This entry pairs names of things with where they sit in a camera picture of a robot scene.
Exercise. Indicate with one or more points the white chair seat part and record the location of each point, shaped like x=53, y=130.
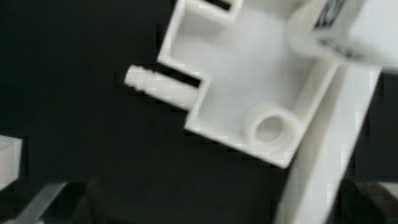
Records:
x=252, y=103

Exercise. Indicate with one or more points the white chair leg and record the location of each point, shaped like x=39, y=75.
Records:
x=344, y=29
x=8, y=160

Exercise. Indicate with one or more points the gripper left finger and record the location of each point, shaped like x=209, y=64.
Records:
x=67, y=203

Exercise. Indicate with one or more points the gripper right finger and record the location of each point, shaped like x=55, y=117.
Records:
x=367, y=202

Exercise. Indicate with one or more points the white U-shaped obstacle fence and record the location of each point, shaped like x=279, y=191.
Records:
x=326, y=147

